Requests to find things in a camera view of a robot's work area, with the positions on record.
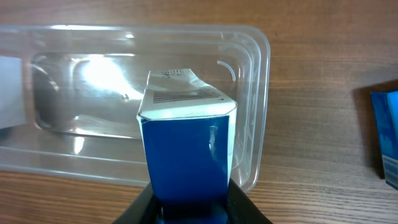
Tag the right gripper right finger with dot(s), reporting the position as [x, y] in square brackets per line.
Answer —
[240, 209]

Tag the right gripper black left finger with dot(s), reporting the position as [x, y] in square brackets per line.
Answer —
[144, 210]

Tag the white box with blue panel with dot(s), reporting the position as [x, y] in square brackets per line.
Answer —
[188, 131]

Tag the clear plastic container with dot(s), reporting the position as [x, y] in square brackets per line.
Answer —
[70, 94]

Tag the blue Vicks lozenge box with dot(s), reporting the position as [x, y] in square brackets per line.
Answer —
[385, 113]

